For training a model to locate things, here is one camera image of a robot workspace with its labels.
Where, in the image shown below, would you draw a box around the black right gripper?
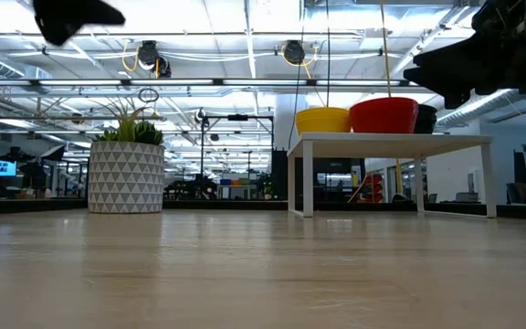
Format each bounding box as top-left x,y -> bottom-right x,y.
403,0 -> 526,111

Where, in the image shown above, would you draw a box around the white riser shelf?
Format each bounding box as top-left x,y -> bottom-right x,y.
287,132 -> 499,219

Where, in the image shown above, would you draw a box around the green succulent plant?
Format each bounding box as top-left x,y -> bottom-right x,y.
91,102 -> 165,147

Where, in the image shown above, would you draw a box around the dark office chair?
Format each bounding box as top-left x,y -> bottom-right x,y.
505,182 -> 526,206

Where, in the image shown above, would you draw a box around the red storage bins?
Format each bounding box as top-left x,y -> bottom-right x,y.
362,173 -> 385,204

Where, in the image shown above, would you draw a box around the long ceiling light strip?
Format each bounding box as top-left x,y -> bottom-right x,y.
0,78 -> 422,89

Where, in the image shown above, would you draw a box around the white grey triangle-pattern planter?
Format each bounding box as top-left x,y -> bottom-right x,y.
88,140 -> 166,215

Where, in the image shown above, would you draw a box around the black ceiling cable reel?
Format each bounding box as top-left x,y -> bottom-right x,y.
136,39 -> 174,79
282,39 -> 307,66

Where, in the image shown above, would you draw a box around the black cable loop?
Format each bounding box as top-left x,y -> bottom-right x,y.
137,87 -> 161,104

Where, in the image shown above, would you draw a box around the black hanging cable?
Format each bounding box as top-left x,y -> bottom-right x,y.
324,0 -> 332,110

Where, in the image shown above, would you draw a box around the black metal frame stand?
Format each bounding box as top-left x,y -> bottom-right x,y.
199,113 -> 275,173

